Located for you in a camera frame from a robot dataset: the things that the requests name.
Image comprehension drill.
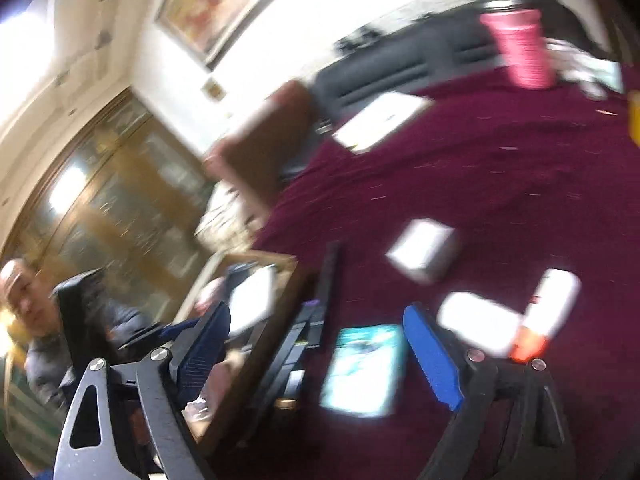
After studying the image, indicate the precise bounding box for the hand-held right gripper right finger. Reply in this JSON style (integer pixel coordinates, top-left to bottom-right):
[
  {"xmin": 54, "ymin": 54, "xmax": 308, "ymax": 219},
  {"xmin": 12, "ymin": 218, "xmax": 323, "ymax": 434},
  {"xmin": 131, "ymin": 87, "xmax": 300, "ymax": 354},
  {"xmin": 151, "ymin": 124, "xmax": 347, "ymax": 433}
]
[{"xmin": 402, "ymin": 304, "xmax": 576, "ymax": 480}]

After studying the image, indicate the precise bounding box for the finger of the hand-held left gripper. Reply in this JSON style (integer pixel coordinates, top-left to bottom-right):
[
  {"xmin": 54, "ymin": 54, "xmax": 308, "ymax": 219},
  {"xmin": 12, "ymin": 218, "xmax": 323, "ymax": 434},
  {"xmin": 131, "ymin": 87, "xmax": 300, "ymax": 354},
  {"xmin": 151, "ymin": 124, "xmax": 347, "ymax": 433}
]
[{"xmin": 117, "ymin": 316, "xmax": 203, "ymax": 353}]

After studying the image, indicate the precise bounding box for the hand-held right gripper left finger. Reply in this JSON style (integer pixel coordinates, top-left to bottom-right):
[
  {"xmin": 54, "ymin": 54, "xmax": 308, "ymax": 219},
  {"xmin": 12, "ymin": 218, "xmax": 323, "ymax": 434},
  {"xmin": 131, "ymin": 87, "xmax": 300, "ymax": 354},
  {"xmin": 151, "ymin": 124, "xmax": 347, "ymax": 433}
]
[{"xmin": 52, "ymin": 302, "xmax": 233, "ymax": 480}]

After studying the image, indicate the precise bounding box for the long cardboard box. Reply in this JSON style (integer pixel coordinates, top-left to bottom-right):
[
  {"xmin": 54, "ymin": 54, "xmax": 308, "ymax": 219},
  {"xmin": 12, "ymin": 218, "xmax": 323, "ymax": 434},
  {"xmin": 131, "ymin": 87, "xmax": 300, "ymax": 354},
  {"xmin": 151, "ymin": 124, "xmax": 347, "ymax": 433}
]
[{"xmin": 172, "ymin": 252, "xmax": 321, "ymax": 456}]

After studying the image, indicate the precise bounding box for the white packet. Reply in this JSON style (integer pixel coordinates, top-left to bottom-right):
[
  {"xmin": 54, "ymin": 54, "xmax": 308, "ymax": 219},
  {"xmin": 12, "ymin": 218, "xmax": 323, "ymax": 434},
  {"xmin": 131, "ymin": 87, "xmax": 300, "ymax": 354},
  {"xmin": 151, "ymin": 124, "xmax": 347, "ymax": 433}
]
[{"xmin": 436, "ymin": 290, "xmax": 523, "ymax": 358}]

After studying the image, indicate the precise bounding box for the teal tissue packet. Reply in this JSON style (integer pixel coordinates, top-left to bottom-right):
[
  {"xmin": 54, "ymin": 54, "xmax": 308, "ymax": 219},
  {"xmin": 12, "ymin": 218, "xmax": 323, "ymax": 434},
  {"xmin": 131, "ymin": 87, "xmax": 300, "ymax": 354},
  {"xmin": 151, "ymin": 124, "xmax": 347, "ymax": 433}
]
[{"xmin": 319, "ymin": 324, "xmax": 408, "ymax": 418}]

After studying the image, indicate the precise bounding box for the black foil packet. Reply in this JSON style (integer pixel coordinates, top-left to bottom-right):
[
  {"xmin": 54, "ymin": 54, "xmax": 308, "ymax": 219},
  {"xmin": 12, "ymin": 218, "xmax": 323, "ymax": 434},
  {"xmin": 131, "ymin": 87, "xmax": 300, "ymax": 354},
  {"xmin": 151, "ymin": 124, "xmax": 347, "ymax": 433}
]
[{"xmin": 240, "ymin": 305, "xmax": 326, "ymax": 448}]

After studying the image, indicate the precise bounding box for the white red medicine box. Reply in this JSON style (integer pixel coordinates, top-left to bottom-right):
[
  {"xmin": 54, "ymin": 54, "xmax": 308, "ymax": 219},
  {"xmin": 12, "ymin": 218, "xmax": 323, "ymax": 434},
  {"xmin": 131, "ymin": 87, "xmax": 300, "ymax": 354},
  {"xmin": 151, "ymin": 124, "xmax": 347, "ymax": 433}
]
[{"xmin": 385, "ymin": 217, "xmax": 461, "ymax": 285}]

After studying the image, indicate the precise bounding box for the white bottle with orange cap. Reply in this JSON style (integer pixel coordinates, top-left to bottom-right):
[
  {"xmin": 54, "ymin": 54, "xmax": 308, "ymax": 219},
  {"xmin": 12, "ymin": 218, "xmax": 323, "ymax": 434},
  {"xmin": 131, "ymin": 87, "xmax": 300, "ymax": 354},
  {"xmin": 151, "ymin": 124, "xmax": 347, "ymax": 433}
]
[{"xmin": 509, "ymin": 268, "xmax": 583, "ymax": 365}]

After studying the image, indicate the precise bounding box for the seated person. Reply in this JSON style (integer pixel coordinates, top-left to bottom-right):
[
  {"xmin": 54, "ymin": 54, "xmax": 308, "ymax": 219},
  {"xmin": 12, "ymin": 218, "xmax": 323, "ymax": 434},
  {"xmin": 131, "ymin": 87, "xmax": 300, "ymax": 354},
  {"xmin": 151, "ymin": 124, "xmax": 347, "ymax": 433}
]
[{"xmin": 22, "ymin": 305, "xmax": 146, "ymax": 411}]

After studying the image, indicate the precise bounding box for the person's head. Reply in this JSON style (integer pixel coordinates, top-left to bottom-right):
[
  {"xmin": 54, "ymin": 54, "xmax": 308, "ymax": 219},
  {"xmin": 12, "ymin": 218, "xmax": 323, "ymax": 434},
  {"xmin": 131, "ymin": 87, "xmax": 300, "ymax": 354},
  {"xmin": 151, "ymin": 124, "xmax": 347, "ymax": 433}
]
[{"xmin": 0, "ymin": 258, "xmax": 56, "ymax": 341}]

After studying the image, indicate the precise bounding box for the wooden glass-door cabinet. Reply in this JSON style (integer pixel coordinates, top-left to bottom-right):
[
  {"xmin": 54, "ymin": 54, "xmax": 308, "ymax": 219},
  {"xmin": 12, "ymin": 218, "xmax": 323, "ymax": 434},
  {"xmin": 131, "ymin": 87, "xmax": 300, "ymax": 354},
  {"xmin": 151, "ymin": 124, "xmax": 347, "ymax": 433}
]
[{"xmin": 0, "ymin": 85, "xmax": 221, "ymax": 281}]

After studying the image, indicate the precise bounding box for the brown armchair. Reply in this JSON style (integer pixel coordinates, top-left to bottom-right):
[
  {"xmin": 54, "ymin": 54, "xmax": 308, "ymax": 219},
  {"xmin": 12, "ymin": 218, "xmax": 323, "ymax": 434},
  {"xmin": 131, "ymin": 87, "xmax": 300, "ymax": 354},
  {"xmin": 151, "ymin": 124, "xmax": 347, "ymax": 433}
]
[{"xmin": 202, "ymin": 80, "xmax": 321, "ymax": 216}]

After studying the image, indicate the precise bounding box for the white notebook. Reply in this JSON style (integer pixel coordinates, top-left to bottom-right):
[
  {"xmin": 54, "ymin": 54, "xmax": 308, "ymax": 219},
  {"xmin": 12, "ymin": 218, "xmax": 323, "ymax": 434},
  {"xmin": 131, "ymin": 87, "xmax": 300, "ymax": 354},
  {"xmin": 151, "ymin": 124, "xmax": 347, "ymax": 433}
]
[{"xmin": 331, "ymin": 91, "xmax": 435, "ymax": 155}]

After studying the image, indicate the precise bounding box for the black leather sofa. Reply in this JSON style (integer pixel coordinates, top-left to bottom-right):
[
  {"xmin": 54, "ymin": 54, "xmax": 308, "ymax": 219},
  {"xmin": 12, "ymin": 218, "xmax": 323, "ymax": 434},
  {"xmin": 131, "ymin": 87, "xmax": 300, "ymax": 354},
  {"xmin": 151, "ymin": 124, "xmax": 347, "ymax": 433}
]
[{"xmin": 307, "ymin": 0, "xmax": 621, "ymax": 126}]

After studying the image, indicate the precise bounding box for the yellow tape roll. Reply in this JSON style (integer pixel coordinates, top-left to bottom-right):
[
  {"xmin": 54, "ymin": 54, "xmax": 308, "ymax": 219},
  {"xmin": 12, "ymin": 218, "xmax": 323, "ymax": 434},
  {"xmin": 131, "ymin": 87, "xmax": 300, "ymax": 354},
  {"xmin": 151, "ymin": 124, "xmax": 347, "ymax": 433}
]
[{"xmin": 625, "ymin": 91, "xmax": 640, "ymax": 143}]

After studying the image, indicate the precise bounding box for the bottle in pink sleeve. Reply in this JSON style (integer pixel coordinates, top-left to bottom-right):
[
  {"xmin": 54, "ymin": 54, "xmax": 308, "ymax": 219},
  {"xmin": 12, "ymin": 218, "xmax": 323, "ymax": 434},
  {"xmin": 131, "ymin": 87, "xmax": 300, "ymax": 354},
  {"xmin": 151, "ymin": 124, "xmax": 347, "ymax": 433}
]
[{"xmin": 480, "ymin": 7, "xmax": 557, "ymax": 91}]

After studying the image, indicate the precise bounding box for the white cloth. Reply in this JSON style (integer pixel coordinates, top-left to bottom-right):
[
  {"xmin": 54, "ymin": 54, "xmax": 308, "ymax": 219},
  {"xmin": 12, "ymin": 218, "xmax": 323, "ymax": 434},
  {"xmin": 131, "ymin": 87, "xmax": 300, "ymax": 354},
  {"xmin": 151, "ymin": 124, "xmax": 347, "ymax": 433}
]
[{"xmin": 547, "ymin": 40, "xmax": 626, "ymax": 98}]

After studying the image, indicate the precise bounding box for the small wall plaque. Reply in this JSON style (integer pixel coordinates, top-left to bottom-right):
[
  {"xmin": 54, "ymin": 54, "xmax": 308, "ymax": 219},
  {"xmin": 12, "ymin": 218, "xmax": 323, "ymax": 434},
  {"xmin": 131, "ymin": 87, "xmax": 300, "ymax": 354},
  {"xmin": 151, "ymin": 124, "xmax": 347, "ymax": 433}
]
[{"xmin": 201, "ymin": 77, "xmax": 226, "ymax": 102}]

